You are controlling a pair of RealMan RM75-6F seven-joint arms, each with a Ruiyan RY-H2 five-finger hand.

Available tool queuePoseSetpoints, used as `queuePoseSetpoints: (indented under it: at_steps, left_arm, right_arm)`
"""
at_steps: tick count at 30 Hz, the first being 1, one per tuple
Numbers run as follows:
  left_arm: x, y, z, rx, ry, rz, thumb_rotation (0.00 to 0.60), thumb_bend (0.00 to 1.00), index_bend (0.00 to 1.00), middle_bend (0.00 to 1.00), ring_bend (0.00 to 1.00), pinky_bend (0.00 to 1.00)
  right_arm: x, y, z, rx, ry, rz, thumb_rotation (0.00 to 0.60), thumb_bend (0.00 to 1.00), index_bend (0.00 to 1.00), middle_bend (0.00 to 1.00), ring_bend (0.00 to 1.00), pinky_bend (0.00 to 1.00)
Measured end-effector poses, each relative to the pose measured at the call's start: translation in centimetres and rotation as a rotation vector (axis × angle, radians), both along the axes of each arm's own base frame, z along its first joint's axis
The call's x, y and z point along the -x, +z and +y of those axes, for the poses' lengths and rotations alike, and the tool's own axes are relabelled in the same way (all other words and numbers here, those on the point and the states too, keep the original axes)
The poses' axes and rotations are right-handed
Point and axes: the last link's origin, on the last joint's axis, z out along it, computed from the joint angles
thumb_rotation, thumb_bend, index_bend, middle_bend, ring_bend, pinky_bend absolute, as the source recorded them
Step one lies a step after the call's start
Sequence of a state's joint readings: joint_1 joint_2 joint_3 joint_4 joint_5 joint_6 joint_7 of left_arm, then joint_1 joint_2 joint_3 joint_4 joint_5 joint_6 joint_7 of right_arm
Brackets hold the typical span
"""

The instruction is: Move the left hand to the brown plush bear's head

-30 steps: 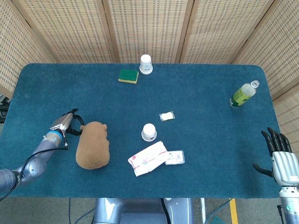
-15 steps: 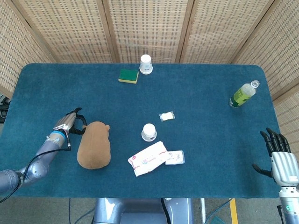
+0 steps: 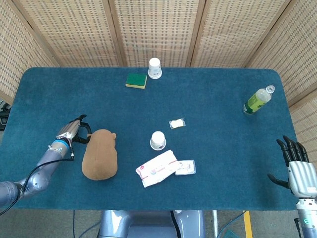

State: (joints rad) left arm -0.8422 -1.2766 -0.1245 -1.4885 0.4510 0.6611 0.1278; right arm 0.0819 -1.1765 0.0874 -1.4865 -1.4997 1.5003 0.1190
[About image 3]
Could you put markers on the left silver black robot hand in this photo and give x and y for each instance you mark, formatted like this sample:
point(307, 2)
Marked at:
point(73, 129)

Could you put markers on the large white tissue pack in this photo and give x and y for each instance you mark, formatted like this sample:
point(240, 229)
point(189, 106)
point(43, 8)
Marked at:
point(157, 168)

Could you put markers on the brown plush bear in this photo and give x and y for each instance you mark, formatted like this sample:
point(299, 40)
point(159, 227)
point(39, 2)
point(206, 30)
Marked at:
point(100, 156)

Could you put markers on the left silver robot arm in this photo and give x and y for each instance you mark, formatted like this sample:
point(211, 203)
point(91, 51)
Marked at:
point(37, 171)

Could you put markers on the small white wrapped packet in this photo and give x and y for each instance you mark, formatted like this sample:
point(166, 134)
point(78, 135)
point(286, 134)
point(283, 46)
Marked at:
point(177, 123)

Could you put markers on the blue table mat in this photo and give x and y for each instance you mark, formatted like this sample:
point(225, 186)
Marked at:
point(158, 99)

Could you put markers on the green yellow sponge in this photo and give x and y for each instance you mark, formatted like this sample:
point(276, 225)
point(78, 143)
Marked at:
point(136, 80)

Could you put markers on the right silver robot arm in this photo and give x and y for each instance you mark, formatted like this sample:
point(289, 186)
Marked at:
point(307, 218)

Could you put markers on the yellow floor tape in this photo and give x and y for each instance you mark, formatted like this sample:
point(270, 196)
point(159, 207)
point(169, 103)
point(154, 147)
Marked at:
point(247, 224)

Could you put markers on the green label plastic bottle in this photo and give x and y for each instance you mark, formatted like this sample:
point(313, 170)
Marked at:
point(256, 100)

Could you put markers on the white paper cup blue print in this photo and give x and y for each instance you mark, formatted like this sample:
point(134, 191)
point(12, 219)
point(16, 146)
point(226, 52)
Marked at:
point(154, 69)

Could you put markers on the white paper cup pink print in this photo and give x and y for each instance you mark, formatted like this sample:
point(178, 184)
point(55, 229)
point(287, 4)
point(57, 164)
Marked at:
point(158, 141)

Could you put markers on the woven bamboo folding screen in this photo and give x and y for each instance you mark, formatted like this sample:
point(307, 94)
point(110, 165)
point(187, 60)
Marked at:
point(158, 32)

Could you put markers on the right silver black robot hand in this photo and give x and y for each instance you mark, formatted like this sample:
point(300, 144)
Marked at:
point(298, 173)

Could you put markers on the grey robot torso base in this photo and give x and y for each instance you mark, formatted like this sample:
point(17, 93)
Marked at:
point(151, 224)

